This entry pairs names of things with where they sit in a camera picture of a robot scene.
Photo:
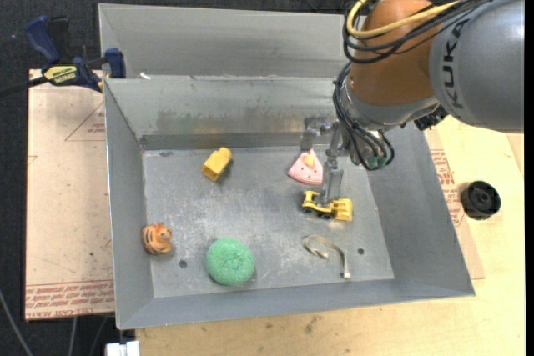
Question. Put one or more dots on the green round scouring pad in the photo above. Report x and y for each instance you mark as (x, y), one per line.
(230, 262)

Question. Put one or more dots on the orange toy tiger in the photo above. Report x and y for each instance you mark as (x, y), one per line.
(156, 239)

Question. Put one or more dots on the brown cardboard board, red print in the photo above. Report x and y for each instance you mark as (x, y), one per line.
(67, 200)

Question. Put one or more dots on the yellow toy block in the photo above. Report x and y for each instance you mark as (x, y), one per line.
(216, 166)

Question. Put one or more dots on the pink toy cake slice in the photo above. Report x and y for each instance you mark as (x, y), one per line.
(306, 173)

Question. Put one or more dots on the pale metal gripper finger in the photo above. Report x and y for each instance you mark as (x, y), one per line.
(309, 134)
(334, 181)

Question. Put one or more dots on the yellow toy truck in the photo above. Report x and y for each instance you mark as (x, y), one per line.
(340, 210)

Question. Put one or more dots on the grey metal bin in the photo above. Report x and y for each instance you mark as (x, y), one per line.
(258, 217)

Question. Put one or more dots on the black round knob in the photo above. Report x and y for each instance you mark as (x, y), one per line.
(480, 200)

